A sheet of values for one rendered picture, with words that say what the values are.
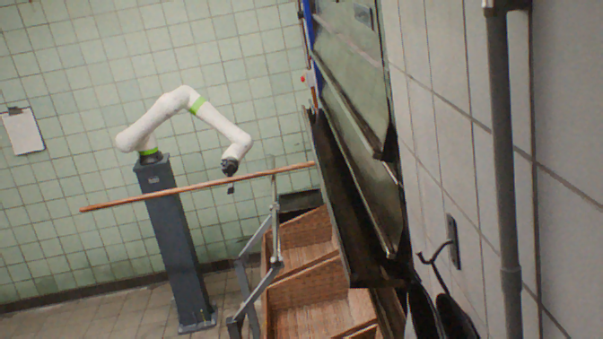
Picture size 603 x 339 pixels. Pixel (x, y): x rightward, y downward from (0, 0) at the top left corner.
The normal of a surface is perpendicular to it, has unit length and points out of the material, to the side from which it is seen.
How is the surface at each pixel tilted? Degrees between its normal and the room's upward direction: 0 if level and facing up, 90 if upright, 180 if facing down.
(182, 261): 90
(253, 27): 90
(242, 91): 90
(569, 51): 90
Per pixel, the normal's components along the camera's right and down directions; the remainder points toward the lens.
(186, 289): 0.13, 0.33
